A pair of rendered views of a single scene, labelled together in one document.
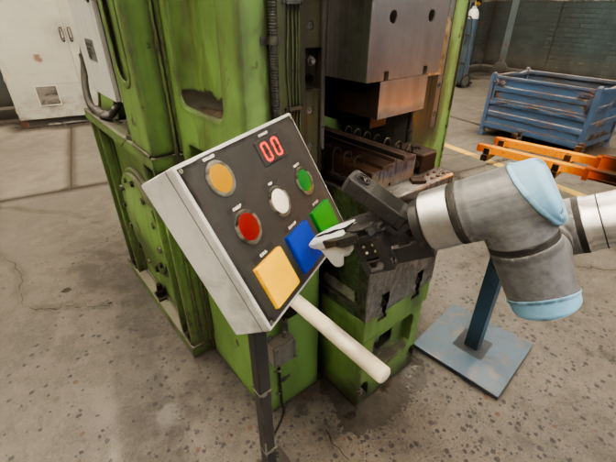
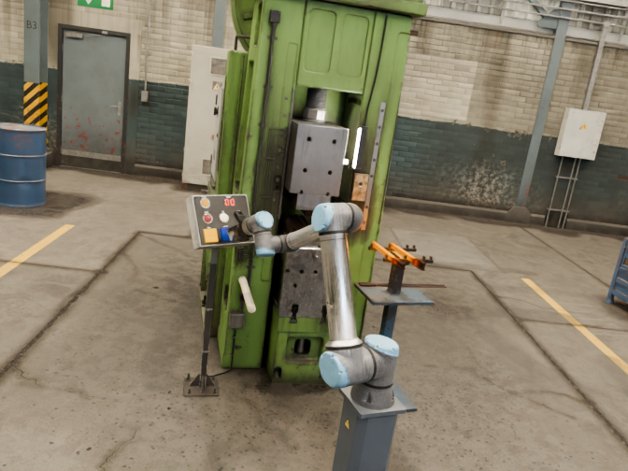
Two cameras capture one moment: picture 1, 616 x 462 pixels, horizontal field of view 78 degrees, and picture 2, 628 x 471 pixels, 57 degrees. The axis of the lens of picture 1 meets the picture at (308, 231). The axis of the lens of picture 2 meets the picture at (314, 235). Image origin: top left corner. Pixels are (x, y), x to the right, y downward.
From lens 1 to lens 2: 259 cm
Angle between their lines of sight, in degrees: 27
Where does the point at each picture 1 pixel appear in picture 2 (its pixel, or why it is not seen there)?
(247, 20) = (249, 162)
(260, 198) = (216, 213)
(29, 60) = (207, 138)
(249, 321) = (196, 243)
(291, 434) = (227, 378)
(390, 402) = (292, 391)
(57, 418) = (123, 331)
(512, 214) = (253, 221)
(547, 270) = (258, 238)
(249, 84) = (245, 183)
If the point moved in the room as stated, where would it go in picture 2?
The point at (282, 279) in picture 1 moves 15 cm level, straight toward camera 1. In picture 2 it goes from (211, 236) to (195, 242)
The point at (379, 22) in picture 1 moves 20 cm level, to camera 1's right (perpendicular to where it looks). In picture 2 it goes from (296, 171) to (327, 178)
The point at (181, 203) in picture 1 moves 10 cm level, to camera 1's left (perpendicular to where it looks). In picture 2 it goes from (191, 205) to (176, 201)
